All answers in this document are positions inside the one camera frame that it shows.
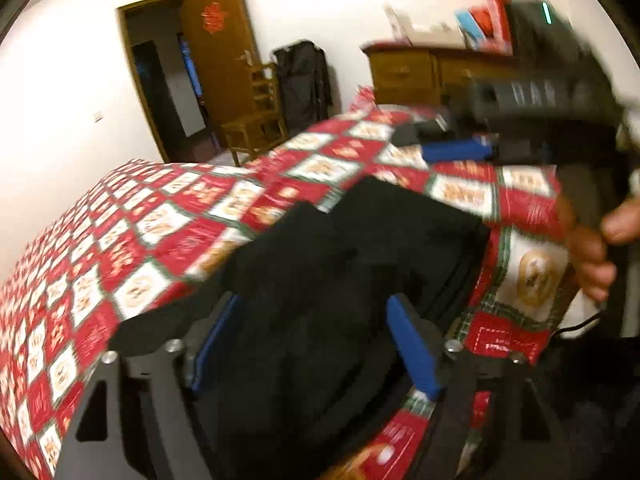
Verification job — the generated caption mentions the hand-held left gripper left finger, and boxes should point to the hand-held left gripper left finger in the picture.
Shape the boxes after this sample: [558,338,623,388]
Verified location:
[55,291,242,480]

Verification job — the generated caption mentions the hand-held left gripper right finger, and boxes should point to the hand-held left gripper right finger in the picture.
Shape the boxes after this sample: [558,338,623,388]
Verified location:
[386,294,576,480]

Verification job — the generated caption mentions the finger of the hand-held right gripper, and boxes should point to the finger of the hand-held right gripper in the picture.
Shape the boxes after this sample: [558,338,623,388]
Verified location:
[391,119,452,147]
[421,137,502,164]

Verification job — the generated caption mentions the black pants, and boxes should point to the black pants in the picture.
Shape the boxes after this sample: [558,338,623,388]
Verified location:
[107,176,494,480]

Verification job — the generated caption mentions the person's right hand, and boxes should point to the person's right hand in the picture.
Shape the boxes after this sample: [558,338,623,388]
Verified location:
[559,194,640,304]

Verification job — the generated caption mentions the wooden dresser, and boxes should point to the wooden dresser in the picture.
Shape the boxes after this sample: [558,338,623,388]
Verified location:
[360,39,518,109]

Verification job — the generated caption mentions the red plaid cloth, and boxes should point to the red plaid cloth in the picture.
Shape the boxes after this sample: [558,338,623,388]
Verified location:
[349,85,377,114]

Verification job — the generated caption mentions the red box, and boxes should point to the red box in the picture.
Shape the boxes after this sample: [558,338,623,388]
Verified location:
[454,0,514,54]

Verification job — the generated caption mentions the red printed patchwork bedspread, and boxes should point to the red printed patchwork bedspread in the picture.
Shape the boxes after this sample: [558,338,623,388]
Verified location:
[0,87,587,480]

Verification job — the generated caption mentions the black bag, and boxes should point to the black bag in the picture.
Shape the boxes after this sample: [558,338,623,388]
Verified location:
[272,39,334,124]

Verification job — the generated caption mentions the wooden chair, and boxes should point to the wooden chair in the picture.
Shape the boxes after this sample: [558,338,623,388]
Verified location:
[219,62,290,167]

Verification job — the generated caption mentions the wooden door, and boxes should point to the wooden door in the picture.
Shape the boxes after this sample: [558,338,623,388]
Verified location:
[179,0,267,147]

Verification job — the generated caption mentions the red paper door decoration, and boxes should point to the red paper door decoration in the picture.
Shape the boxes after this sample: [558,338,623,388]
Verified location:
[200,3,224,34]

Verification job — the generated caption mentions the black cable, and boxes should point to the black cable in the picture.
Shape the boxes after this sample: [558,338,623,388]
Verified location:
[551,304,609,337]

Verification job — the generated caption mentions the dark wooden door frame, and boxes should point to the dark wooden door frame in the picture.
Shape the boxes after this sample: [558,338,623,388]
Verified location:
[116,0,202,164]

